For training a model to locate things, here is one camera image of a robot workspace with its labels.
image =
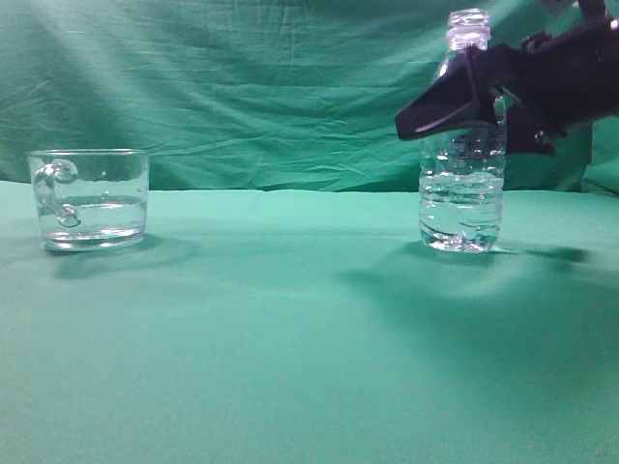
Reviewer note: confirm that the clear glass mug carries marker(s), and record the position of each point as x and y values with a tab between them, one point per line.
90	199

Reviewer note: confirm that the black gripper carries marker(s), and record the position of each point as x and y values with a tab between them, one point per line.
560	84

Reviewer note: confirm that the green cloth backdrop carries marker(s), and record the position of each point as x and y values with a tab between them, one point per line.
222	94

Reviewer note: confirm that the green tablecloth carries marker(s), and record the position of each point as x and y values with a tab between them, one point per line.
313	327

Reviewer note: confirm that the clear plastic water bottle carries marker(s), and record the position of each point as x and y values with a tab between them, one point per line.
461	186

